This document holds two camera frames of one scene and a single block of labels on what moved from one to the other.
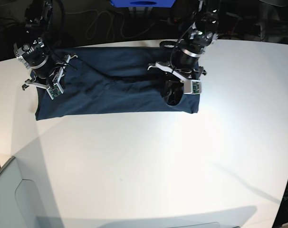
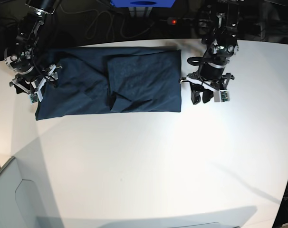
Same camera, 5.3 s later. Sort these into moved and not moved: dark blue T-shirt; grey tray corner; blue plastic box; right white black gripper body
Moved: right white black gripper body
Not moved: blue plastic box; dark blue T-shirt; grey tray corner
